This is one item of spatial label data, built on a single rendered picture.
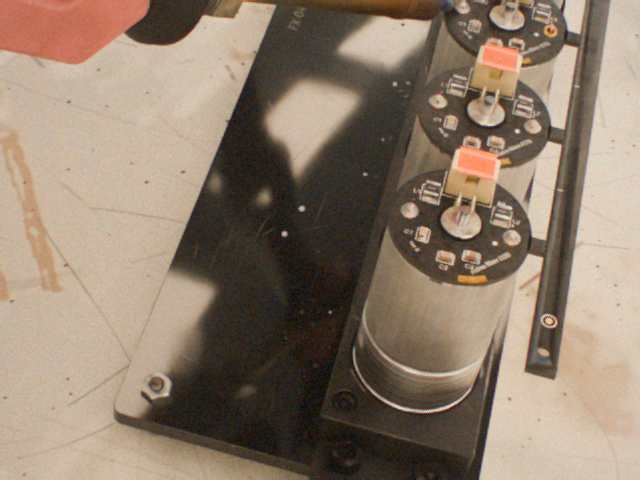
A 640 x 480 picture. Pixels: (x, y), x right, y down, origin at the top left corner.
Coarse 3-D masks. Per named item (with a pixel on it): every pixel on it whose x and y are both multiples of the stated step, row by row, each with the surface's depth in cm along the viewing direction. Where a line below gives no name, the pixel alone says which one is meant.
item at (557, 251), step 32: (608, 0) 27; (576, 64) 25; (576, 96) 25; (576, 128) 24; (576, 160) 24; (576, 192) 23; (576, 224) 23; (544, 256) 22; (544, 288) 22; (544, 320) 21
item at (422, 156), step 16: (464, 112) 24; (480, 112) 24; (496, 112) 24; (416, 128) 24; (496, 128) 24; (416, 144) 24; (432, 144) 24; (416, 160) 25; (432, 160) 24; (448, 160) 24; (400, 176) 26; (512, 176) 24; (528, 176) 24; (512, 192) 24
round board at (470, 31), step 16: (464, 0) 26; (480, 0) 26; (496, 0) 26; (544, 0) 27; (448, 16) 26; (464, 16) 26; (480, 16) 26; (528, 16) 26; (544, 16) 26; (560, 16) 26; (448, 32) 26; (464, 32) 26; (480, 32) 26; (496, 32) 26; (528, 32) 26; (544, 32) 26; (560, 32) 26; (464, 48) 25; (480, 48) 25; (512, 48) 25; (528, 48) 26; (544, 48) 26; (560, 48) 26; (528, 64) 25
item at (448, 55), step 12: (492, 12) 26; (516, 12) 26; (444, 24) 26; (492, 24) 26; (504, 24) 26; (516, 24) 26; (444, 36) 26; (444, 48) 26; (456, 48) 26; (432, 60) 27; (444, 60) 26; (456, 60) 26; (468, 60) 26; (552, 60) 26; (432, 72) 27; (528, 72) 26; (540, 72) 26; (552, 72) 26; (528, 84) 26; (540, 84) 26; (540, 96) 27
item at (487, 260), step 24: (408, 192) 23; (432, 192) 23; (504, 192) 23; (432, 216) 22; (480, 216) 23; (504, 216) 22; (408, 240) 22; (432, 240) 22; (480, 240) 22; (528, 240) 22; (432, 264) 22; (456, 264) 22; (480, 264) 22; (504, 264) 22
